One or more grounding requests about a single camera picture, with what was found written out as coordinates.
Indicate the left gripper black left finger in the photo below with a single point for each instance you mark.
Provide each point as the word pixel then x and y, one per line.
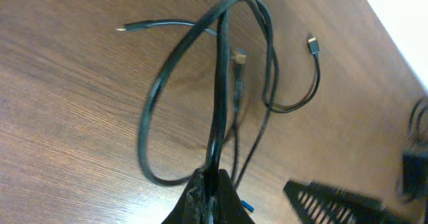
pixel 192 206

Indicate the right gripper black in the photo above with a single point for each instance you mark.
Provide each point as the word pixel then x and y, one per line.
pixel 319 203

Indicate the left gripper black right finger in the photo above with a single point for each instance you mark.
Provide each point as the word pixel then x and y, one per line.
pixel 225 204

